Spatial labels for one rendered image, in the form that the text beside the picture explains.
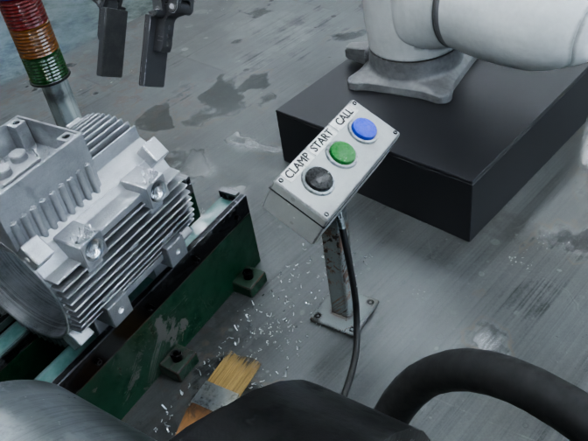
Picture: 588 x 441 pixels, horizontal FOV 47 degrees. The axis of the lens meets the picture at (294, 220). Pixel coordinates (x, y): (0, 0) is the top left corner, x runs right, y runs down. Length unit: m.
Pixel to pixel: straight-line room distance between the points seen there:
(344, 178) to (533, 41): 0.34
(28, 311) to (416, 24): 0.66
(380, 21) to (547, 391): 0.88
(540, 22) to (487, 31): 0.07
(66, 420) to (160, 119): 1.00
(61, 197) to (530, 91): 0.73
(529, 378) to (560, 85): 0.90
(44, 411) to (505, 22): 0.72
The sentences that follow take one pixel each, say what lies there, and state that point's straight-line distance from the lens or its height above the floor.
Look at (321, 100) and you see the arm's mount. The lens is 1.15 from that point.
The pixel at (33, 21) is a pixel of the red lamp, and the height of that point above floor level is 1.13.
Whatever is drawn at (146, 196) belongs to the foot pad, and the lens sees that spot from 0.74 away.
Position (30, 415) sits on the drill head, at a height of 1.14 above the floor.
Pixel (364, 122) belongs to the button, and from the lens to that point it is 0.77.
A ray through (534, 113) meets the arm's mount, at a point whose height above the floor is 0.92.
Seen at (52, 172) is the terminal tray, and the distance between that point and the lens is 0.70.
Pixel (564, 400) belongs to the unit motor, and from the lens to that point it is 0.26.
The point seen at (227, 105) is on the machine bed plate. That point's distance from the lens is 1.40.
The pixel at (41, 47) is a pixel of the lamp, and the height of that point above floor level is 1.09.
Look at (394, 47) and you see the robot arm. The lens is 1.10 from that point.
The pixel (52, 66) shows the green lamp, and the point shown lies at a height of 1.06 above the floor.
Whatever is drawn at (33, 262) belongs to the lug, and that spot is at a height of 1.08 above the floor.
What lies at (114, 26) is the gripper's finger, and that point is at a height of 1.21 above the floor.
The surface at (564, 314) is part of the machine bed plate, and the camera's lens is 0.93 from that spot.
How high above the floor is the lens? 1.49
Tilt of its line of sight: 40 degrees down
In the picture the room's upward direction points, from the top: 10 degrees counter-clockwise
